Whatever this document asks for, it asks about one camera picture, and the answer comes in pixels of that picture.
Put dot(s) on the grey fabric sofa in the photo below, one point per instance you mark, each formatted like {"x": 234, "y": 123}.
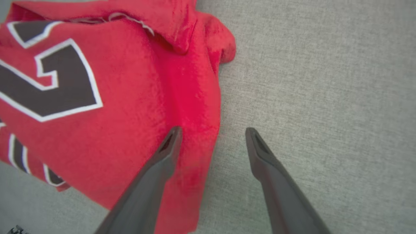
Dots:
{"x": 325, "y": 97}

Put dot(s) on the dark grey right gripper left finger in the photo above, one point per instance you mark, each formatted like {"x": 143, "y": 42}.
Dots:
{"x": 152, "y": 182}

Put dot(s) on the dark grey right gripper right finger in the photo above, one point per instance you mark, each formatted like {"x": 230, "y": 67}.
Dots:
{"x": 282, "y": 195}

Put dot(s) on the small dark metal fitting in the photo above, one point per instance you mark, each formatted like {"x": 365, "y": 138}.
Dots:
{"x": 16, "y": 230}

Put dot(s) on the red basketball jersey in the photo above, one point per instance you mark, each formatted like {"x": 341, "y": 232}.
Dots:
{"x": 130, "y": 81}

